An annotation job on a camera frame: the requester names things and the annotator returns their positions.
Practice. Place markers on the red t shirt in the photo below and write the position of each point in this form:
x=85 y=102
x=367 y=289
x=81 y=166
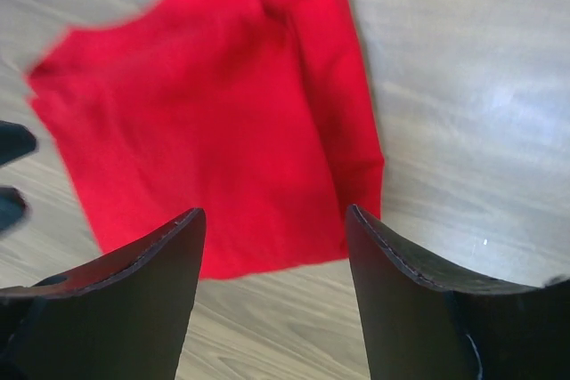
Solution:
x=256 y=111

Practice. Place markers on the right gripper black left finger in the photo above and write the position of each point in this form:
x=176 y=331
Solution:
x=121 y=316

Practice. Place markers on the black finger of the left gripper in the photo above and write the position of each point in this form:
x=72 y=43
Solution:
x=13 y=208
x=16 y=141

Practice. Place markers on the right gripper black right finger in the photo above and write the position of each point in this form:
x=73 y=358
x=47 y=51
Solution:
x=424 y=317

